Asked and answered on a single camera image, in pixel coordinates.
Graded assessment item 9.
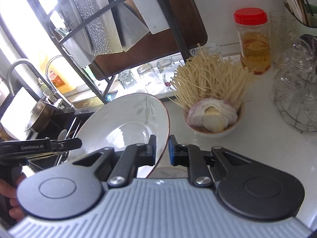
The black metal knife rack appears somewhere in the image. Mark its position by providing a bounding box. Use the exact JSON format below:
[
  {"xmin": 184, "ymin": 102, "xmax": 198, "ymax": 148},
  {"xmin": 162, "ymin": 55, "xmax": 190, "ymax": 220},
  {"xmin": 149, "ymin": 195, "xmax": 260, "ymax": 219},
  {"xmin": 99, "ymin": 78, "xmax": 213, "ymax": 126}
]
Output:
[{"xmin": 14, "ymin": 0, "xmax": 194, "ymax": 105}]

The enoki mushroom bunch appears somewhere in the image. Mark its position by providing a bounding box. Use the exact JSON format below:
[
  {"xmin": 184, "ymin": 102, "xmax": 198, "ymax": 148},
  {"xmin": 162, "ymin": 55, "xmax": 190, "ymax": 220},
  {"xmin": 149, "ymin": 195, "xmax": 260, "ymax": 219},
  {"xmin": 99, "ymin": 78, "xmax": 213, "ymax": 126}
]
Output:
[{"xmin": 171, "ymin": 47, "xmax": 257, "ymax": 111}]

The red-lid plastic jar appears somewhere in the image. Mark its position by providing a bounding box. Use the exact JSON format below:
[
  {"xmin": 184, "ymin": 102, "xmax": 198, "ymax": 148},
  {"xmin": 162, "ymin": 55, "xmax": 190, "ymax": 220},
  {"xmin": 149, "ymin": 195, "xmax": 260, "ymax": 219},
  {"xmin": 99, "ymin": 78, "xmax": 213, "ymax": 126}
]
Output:
[{"xmin": 234, "ymin": 8, "xmax": 271, "ymax": 75}]

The white leaf-pattern plate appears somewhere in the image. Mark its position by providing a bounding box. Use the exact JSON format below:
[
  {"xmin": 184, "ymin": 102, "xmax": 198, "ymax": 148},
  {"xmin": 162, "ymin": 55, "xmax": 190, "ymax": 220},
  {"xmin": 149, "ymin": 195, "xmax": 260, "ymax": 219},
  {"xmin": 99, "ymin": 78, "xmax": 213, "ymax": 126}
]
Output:
[{"xmin": 67, "ymin": 92, "xmax": 171, "ymax": 179}]

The left hand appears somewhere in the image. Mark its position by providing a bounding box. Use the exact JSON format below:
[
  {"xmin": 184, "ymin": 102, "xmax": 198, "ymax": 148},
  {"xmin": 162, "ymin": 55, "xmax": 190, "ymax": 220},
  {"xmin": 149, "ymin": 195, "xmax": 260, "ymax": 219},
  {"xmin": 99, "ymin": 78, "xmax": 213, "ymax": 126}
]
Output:
[{"xmin": 1, "ymin": 179, "xmax": 24, "ymax": 222}]

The dark wooden cutting board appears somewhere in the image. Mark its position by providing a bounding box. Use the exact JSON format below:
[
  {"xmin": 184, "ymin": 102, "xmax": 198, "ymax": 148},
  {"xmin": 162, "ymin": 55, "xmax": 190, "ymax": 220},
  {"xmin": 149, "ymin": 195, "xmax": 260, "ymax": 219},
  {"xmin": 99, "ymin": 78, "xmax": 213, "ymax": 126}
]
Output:
[{"xmin": 90, "ymin": 0, "xmax": 207, "ymax": 80}]

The small bowl with garlic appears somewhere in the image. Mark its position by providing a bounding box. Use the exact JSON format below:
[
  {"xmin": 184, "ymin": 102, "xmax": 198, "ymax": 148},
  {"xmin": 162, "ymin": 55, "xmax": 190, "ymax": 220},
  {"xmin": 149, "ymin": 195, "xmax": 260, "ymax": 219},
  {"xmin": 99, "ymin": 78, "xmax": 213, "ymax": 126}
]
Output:
[{"xmin": 184, "ymin": 98, "xmax": 245, "ymax": 138}]

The yellow detergent bottle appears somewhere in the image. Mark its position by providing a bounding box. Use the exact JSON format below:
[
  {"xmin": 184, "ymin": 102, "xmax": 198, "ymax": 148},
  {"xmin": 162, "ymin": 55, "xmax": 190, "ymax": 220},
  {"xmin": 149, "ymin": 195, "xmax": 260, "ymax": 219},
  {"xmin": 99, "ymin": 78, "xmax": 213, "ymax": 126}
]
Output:
[{"xmin": 52, "ymin": 59, "xmax": 77, "ymax": 93}]

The chopstick holder with chopsticks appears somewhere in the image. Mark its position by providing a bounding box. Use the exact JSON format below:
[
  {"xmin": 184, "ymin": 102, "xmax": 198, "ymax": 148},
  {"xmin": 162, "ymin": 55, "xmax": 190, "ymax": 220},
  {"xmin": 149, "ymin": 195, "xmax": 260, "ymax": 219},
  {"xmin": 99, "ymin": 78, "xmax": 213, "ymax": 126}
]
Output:
[{"xmin": 284, "ymin": 0, "xmax": 316, "ymax": 36}]

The steel pot in sink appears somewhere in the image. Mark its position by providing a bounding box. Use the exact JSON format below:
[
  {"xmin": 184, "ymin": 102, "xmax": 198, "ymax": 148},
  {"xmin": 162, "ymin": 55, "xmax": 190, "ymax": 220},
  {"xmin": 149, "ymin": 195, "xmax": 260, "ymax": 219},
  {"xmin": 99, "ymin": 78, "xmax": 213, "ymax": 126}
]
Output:
[{"xmin": 25, "ymin": 96, "xmax": 55, "ymax": 133}]

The chrome kitchen faucet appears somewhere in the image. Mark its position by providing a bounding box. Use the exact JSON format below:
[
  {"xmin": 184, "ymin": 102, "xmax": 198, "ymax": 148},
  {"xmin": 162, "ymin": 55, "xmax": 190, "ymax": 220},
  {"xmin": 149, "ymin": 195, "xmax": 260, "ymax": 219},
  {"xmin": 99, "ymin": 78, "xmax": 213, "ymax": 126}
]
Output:
[{"xmin": 6, "ymin": 59, "xmax": 74, "ymax": 110}]

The wire rack with glass cups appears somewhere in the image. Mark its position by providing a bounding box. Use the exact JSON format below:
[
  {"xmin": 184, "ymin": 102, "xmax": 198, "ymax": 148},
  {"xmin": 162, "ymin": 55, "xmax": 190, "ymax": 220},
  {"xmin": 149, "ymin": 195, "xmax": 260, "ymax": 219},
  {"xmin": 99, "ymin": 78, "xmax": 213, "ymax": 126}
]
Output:
[{"xmin": 269, "ymin": 10, "xmax": 316, "ymax": 133}]

